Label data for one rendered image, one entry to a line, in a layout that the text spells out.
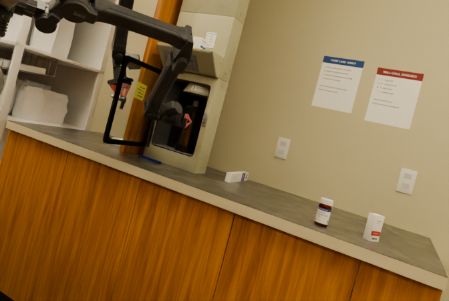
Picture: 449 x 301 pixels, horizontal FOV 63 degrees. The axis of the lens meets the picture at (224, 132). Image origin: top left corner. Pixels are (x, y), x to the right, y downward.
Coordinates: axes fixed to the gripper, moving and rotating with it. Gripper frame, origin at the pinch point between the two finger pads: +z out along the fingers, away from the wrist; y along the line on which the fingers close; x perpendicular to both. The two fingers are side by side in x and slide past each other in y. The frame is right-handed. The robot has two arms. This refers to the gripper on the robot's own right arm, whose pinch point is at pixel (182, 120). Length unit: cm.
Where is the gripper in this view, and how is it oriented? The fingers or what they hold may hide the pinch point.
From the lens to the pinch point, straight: 183.3
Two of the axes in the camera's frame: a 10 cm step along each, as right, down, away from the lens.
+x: -2.4, 9.7, 0.2
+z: 4.5, 0.9, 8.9
